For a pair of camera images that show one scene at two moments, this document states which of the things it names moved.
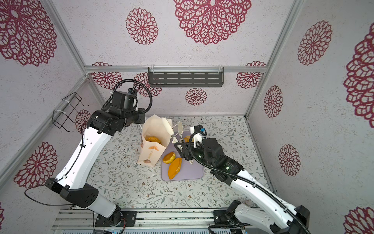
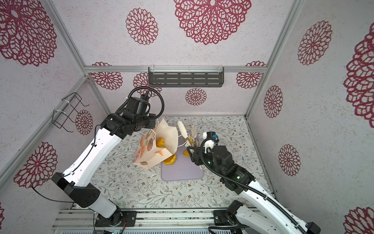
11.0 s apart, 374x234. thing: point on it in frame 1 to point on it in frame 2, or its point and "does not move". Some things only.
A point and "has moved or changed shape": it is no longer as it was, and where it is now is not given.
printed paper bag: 151,153 has moved or changed shape
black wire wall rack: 66,109 does not move
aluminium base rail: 146,219 does not move
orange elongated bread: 174,167 to 160,143
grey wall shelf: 185,76 does not move
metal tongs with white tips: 180,126 has moved or changed shape
